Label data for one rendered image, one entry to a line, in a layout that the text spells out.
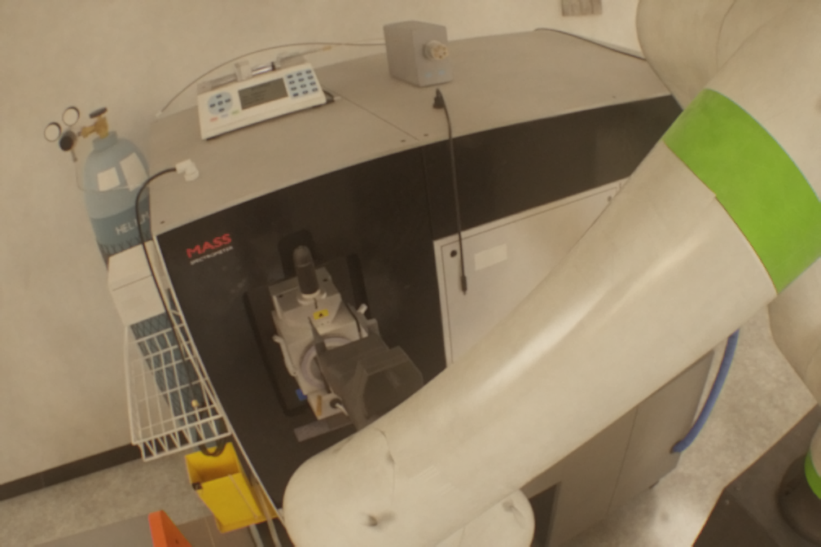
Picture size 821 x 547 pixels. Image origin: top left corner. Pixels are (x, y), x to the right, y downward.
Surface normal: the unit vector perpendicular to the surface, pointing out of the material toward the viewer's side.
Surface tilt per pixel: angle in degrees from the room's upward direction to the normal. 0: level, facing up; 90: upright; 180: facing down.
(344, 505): 47
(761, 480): 0
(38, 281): 90
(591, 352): 64
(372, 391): 90
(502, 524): 55
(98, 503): 0
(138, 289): 90
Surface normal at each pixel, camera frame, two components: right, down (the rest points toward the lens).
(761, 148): -0.57, -0.05
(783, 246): -0.07, 0.51
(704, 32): -0.99, -0.04
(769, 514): -0.11, -0.83
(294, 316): 0.43, 0.46
